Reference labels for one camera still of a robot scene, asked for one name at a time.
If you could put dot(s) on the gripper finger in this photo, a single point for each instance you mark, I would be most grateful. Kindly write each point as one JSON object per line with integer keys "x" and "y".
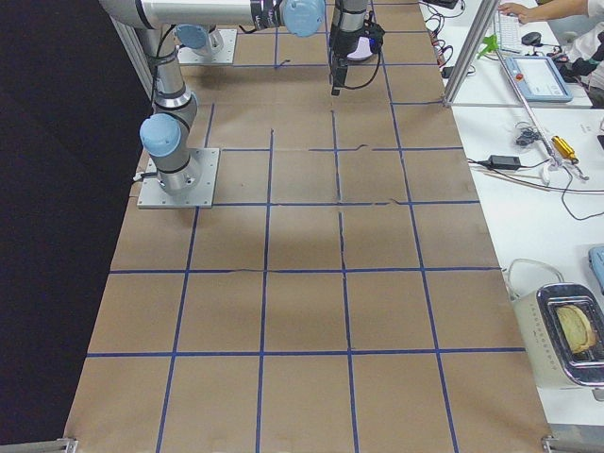
{"x": 338, "y": 79}

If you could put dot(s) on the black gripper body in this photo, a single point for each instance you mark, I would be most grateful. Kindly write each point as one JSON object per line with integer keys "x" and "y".
{"x": 342, "y": 47}

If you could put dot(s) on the lavender plate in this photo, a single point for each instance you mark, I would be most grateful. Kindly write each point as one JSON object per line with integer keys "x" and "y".
{"x": 362, "y": 52}

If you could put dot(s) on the person hand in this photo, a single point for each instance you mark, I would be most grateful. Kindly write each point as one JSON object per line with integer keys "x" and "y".
{"x": 520, "y": 12}

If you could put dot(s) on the green clip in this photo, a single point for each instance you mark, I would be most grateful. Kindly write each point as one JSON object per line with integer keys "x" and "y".
{"x": 490, "y": 45}

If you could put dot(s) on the white keyboard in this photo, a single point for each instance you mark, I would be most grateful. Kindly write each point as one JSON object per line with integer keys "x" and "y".
{"x": 507, "y": 31}

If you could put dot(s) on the black power adapter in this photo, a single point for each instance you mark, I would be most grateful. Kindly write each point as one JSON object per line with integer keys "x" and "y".
{"x": 504, "y": 162}

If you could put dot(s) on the black computer mouse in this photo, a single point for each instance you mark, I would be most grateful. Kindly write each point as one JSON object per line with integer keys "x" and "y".
{"x": 533, "y": 39}

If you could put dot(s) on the blue teach pendant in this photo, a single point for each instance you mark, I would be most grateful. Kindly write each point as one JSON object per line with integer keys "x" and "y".
{"x": 538, "y": 79}

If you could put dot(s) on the wooden chopsticks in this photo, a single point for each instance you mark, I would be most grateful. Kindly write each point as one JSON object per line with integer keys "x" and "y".
{"x": 517, "y": 181}

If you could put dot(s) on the yellow tool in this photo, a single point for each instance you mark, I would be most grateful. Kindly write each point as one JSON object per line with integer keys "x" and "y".
{"x": 564, "y": 149}

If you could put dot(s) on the toast slice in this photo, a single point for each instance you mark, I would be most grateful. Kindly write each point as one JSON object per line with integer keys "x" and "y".
{"x": 576, "y": 328}

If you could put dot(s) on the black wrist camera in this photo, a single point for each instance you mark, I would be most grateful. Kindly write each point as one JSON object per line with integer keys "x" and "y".
{"x": 374, "y": 34}

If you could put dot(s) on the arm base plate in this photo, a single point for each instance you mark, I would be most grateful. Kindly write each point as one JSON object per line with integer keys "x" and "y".
{"x": 187, "y": 57}
{"x": 192, "y": 187}

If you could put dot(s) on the aluminium frame post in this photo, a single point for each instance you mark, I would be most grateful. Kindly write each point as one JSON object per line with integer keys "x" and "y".
{"x": 469, "y": 50}

